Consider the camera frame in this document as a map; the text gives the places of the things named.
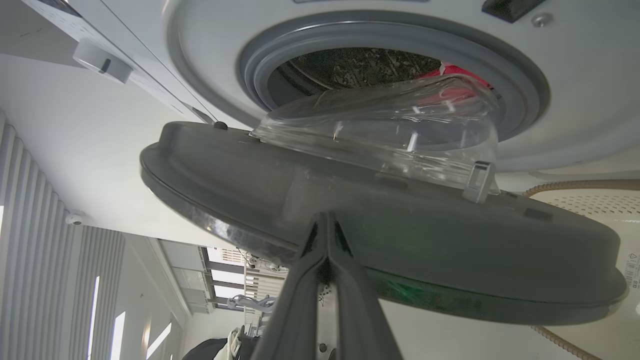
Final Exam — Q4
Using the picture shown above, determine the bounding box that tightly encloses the white front-load washing machine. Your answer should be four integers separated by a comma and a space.
20, 0, 640, 173

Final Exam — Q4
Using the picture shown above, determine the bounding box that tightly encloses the black glass washing machine door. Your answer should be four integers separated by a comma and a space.
140, 75, 628, 326

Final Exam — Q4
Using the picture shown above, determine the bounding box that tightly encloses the plain red garment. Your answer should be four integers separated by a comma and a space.
415, 62, 496, 108

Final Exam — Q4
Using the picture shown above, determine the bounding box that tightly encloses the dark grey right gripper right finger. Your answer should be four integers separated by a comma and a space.
327, 212, 403, 360

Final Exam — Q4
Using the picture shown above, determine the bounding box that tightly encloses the cream perforated laundry basket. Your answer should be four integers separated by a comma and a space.
522, 179, 640, 360

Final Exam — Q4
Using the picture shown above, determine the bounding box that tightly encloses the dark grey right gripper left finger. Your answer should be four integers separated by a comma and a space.
250, 212, 328, 360

